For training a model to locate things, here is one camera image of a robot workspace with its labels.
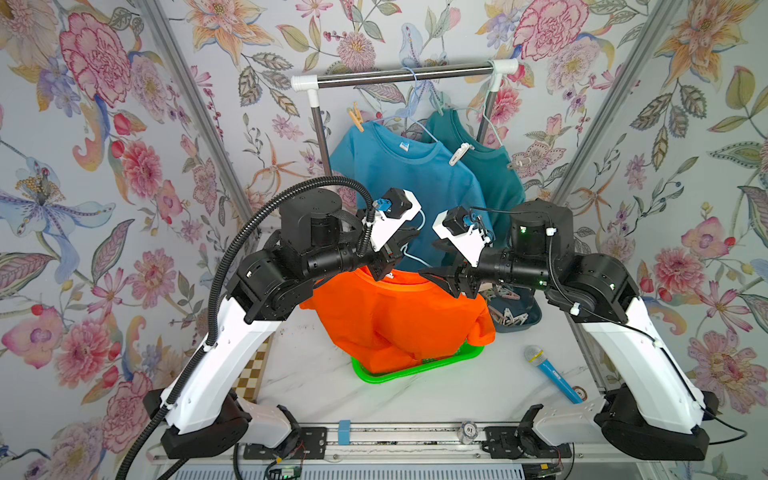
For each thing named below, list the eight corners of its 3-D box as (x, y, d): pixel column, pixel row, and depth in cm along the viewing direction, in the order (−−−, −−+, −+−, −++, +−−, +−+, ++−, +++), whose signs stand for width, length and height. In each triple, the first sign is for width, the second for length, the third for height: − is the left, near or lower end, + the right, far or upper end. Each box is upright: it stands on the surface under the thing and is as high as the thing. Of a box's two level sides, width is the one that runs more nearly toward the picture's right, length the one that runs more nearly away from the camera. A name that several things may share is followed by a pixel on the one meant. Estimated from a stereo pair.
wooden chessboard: (234, 401, 83) (229, 397, 80) (252, 338, 94) (249, 333, 91) (257, 401, 83) (252, 397, 80) (272, 338, 94) (269, 334, 91)
